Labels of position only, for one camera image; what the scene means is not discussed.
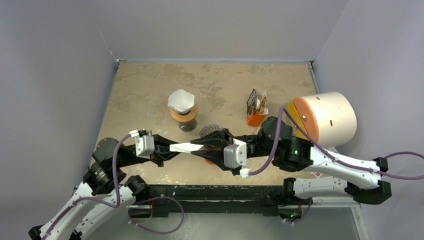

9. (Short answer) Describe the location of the dark ribbed glass cone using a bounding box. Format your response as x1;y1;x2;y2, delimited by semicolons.
198;124;223;138

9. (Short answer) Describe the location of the wooden ring dripper stand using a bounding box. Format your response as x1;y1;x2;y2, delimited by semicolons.
170;103;199;132

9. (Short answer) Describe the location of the white paper coffee filter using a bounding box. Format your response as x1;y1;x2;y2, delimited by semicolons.
167;89;195;114

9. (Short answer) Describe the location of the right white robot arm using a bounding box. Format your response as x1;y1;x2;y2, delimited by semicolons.
191;116;392;205

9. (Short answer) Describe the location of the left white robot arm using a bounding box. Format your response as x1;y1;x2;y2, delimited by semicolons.
28;130;184;240

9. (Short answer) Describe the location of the orange filter paper box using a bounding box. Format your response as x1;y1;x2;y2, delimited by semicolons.
246;88;269;127

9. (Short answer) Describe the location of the white cylinder drum orange lid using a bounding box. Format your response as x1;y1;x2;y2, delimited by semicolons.
287;92;357;149

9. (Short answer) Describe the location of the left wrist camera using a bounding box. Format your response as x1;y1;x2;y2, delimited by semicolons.
129;129;155;159

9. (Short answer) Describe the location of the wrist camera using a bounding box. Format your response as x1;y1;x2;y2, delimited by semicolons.
223;138;251;178
129;129;155;159

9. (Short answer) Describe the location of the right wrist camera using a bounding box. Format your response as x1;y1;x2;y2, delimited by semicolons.
223;138;251;178

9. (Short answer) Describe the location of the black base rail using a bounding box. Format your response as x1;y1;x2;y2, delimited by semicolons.
129;184;312;220

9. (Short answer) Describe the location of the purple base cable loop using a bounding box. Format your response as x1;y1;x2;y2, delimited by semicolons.
128;197;185;234

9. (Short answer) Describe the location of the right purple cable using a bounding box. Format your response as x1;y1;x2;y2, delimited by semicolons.
248;106;424;181

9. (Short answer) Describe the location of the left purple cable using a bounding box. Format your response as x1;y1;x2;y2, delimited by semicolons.
41;132;138;240

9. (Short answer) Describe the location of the aluminium frame rail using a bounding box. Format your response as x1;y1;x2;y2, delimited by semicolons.
71;184;369;240

